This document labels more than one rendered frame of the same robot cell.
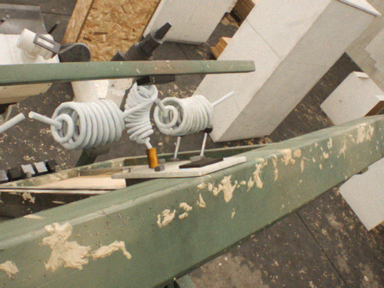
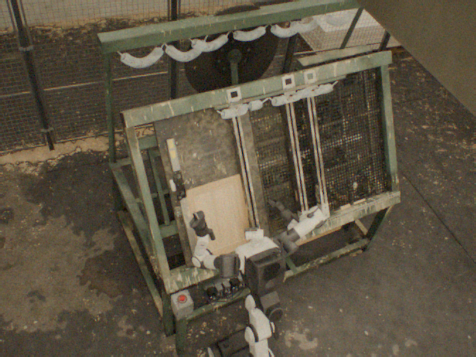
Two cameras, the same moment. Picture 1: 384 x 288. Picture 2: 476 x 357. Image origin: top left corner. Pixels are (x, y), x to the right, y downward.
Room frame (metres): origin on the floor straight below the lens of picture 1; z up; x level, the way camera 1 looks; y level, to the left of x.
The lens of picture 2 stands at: (2.62, 1.33, 3.89)
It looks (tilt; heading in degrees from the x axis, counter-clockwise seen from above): 48 degrees down; 209
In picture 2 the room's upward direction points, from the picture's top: 9 degrees clockwise
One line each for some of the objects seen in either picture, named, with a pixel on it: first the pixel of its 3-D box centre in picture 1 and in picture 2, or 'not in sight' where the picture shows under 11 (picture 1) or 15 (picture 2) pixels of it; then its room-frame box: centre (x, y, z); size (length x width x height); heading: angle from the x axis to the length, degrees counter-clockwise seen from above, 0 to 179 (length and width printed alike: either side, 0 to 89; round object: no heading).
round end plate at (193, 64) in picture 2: not in sight; (234, 55); (0.02, -0.33, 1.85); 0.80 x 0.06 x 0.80; 153
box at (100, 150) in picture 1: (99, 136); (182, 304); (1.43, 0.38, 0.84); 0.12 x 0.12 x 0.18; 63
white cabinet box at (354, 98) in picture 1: (354, 103); not in sight; (5.71, -1.57, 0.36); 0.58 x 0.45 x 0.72; 58
